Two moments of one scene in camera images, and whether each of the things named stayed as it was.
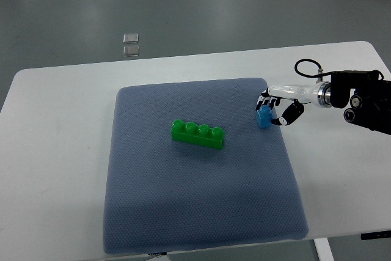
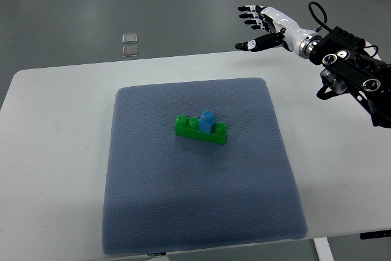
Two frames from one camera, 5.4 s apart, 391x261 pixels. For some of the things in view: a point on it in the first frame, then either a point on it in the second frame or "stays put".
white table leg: (324, 249) stays put
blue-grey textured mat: (188, 167) stays put
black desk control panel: (376, 235) stays put
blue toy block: (264, 114) to (207, 121)
